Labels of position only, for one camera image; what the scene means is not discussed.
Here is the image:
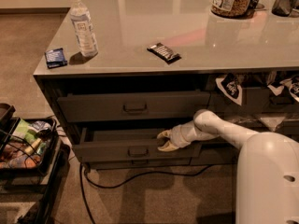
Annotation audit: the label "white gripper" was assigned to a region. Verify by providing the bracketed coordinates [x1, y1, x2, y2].
[157, 125, 191, 152]

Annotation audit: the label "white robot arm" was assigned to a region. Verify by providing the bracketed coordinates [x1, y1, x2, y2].
[157, 109, 299, 224]

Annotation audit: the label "grey drawer cabinet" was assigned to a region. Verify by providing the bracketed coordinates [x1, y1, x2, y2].
[33, 0, 299, 174]

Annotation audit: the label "clear plastic bags in drawer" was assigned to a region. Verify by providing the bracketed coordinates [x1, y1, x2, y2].
[228, 113, 299, 132]

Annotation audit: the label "black and white chip bag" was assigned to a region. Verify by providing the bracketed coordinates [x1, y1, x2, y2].
[216, 73, 243, 105]

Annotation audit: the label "dark chocolate bar wrapper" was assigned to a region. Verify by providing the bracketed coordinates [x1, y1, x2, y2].
[148, 43, 181, 63]

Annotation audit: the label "blue snack packet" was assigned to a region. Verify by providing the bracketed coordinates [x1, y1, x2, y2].
[45, 48, 67, 69]

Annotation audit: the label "green snack bag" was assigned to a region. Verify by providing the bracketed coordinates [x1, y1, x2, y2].
[10, 119, 52, 147]

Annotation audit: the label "clear plastic water bottle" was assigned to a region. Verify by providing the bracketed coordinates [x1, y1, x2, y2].
[69, 0, 98, 58]

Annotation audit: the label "dark glass pitcher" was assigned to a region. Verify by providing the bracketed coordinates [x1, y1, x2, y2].
[272, 0, 296, 17]

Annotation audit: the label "black power cable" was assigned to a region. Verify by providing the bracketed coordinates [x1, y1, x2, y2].
[78, 161, 216, 224]

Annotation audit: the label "black wire rack cart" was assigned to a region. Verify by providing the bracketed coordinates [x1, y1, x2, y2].
[0, 104, 70, 224]

